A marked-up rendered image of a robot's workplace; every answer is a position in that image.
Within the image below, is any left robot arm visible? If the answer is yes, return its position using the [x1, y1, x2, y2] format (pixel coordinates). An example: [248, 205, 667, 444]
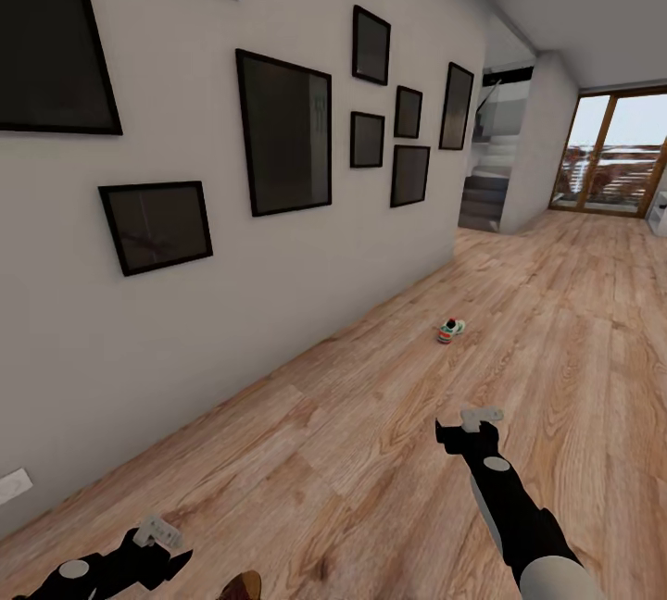
[15, 512, 193, 600]

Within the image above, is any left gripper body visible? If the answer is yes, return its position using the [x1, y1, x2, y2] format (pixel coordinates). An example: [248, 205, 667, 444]
[115, 529, 170, 592]

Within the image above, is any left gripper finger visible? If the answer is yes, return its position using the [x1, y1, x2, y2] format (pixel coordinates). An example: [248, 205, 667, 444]
[162, 551, 193, 581]

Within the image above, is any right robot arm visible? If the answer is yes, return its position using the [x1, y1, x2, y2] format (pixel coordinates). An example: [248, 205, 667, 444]
[435, 408, 607, 600]

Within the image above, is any gym shoe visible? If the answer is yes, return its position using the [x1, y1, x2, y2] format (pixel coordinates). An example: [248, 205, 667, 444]
[438, 319, 466, 344]

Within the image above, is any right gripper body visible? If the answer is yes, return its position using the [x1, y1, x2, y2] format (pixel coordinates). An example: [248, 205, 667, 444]
[443, 424, 498, 458]

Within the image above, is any sandal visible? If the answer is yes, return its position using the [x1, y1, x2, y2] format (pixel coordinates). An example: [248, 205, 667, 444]
[218, 570, 261, 600]

